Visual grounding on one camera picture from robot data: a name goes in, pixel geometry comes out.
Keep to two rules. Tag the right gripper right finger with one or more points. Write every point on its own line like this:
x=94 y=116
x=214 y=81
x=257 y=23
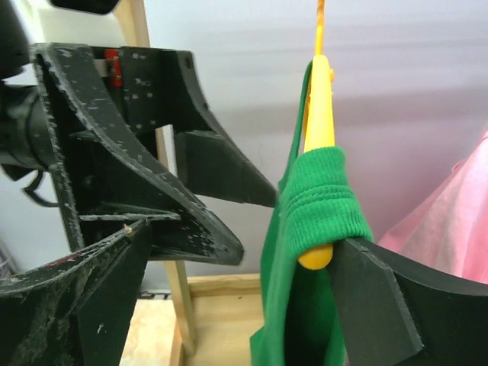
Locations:
x=395 y=311

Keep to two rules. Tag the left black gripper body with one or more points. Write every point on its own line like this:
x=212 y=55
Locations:
x=142 y=107

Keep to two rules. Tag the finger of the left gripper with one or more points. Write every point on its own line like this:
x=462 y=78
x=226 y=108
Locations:
x=105 y=177
x=209 y=163

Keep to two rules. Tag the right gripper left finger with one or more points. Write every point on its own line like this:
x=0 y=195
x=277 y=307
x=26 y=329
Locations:
x=77 y=309

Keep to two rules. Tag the green tank top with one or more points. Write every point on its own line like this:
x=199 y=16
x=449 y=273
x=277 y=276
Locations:
x=315 y=205

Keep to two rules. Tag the yellow clothes hanger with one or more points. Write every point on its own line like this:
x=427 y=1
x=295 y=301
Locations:
x=319 y=127

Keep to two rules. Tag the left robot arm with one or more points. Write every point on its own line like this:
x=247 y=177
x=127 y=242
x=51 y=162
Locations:
x=157 y=66

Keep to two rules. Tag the pink shirt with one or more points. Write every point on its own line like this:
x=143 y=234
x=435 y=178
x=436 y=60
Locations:
x=448 y=230

